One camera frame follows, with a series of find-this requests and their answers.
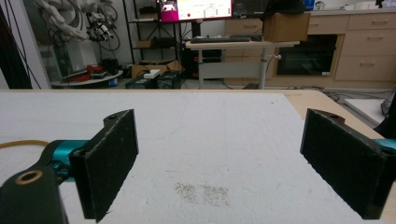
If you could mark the black keyboard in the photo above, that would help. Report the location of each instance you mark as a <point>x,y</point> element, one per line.
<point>220,39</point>

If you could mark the computer monitor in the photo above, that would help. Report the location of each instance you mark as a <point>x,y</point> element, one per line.
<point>196,10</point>

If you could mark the brown cardboard box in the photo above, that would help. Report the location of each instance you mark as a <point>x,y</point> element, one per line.
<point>286,26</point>

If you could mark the wooden cabinet with drawers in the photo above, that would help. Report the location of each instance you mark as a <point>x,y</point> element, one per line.
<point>364,43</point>

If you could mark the white mat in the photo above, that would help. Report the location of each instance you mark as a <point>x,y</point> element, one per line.
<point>199,137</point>

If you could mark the open cardboard box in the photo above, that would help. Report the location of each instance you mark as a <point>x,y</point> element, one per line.
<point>155,67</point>

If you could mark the white board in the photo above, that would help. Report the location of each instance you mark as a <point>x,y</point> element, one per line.
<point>367,109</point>

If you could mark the light wooden desk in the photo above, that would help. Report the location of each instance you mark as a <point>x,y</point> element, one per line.
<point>236,49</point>

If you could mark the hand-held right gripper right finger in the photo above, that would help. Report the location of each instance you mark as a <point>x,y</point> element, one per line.
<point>345,161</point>

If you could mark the round white platform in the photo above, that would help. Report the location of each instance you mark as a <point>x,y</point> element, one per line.
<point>88,79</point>

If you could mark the white power adapter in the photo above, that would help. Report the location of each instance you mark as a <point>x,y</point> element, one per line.
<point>151,74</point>

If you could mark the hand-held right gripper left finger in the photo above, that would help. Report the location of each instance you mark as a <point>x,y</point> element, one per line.
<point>104,168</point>

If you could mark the black equipment case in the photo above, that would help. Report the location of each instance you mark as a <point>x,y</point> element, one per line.
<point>155,81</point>

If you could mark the black cloth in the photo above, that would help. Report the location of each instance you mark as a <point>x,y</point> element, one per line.
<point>285,6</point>

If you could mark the black metal shelf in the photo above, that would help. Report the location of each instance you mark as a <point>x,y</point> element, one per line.
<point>155,34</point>

